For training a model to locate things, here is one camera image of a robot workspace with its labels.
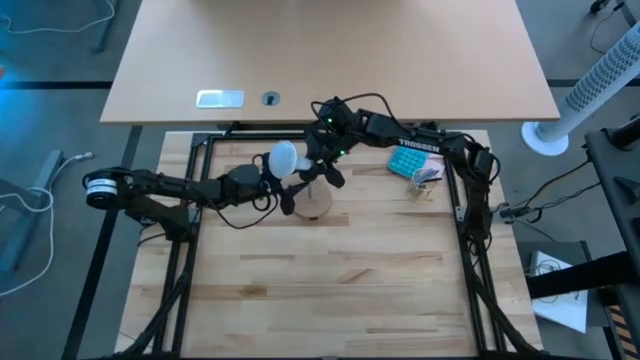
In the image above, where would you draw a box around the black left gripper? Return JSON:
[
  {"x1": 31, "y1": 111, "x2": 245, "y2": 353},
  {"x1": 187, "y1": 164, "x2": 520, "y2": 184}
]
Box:
[{"x1": 222, "y1": 172, "x2": 311, "y2": 217}]

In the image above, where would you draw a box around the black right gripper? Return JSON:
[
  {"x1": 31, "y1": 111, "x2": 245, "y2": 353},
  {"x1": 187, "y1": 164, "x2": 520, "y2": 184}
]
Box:
[{"x1": 298, "y1": 124, "x2": 359, "y2": 190}]

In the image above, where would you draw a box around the beige wooden desk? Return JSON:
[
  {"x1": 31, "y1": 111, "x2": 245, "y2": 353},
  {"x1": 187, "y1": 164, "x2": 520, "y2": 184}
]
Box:
[{"x1": 99, "y1": 0, "x2": 561, "y2": 125}]

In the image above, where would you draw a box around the white paper sheet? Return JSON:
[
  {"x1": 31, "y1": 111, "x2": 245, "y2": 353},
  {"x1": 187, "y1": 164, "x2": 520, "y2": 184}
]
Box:
[{"x1": 529, "y1": 249, "x2": 589, "y2": 334}]

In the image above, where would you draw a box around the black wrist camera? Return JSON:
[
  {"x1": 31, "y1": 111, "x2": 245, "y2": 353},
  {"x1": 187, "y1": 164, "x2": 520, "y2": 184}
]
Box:
[
  {"x1": 318, "y1": 97, "x2": 355, "y2": 129},
  {"x1": 228, "y1": 163, "x2": 262, "y2": 185}
]

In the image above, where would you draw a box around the black power cable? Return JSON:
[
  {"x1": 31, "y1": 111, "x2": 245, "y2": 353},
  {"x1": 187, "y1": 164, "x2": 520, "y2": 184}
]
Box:
[
  {"x1": 588, "y1": 0, "x2": 629, "y2": 55},
  {"x1": 499, "y1": 158, "x2": 601, "y2": 225}
]

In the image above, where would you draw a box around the grey desk leg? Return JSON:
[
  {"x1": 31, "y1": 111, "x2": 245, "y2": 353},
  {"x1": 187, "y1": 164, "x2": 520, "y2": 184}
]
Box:
[{"x1": 0, "y1": 149, "x2": 66, "y2": 274}]

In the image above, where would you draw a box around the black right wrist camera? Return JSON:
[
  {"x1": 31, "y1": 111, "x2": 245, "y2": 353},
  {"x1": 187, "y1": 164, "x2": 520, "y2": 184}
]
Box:
[{"x1": 318, "y1": 97, "x2": 355, "y2": 129}]

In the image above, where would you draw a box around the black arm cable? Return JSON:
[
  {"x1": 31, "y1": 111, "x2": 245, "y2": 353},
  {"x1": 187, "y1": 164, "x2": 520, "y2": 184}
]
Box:
[
  {"x1": 309, "y1": 92, "x2": 401, "y2": 126},
  {"x1": 204, "y1": 189, "x2": 281, "y2": 231}
]

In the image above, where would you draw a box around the white reflector lightbulb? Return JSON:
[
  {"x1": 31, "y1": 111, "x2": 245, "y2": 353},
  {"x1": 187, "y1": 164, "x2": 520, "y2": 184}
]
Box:
[{"x1": 268, "y1": 140, "x2": 314, "y2": 180}]

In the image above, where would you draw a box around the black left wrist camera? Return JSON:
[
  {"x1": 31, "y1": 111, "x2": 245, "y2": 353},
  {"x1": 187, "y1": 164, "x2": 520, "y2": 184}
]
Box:
[{"x1": 228, "y1": 163, "x2": 262, "y2": 185}]

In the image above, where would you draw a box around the black aluminium table frame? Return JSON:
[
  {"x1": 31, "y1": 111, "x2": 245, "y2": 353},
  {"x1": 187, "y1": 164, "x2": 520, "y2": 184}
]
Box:
[{"x1": 99, "y1": 119, "x2": 551, "y2": 360}]

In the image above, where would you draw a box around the white tower fan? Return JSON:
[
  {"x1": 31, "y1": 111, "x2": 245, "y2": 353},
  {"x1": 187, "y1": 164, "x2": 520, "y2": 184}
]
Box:
[{"x1": 520, "y1": 22, "x2": 640, "y2": 157}]

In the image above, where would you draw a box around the teal calculator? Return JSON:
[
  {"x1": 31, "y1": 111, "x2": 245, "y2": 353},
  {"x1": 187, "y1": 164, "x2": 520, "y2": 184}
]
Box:
[{"x1": 388, "y1": 145, "x2": 430, "y2": 179}]

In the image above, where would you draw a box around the black beam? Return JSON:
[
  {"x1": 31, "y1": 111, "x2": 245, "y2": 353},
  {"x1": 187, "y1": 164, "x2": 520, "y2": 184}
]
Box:
[{"x1": 525, "y1": 249, "x2": 640, "y2": 300}]

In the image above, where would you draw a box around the white floor cable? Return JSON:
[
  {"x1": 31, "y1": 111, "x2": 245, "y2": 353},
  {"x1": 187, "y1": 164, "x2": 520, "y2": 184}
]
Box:
[
  {"x1": 0, "y1": 152, "x2": 95, "y2": 297},
  {"x1": 0, "y1": 0, "x2": 116, "y2": 35}
]

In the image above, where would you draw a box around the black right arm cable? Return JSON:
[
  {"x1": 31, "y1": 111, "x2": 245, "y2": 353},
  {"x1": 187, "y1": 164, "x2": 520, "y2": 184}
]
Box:
[{"x1": 309, "y1": 92, "x2": 401, "y2": 126}]

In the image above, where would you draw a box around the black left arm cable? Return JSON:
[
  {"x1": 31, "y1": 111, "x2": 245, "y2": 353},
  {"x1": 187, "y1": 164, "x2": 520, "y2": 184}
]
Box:
[{"x1": 204, "y1": 189, "x2": 281, "y2": 231}]

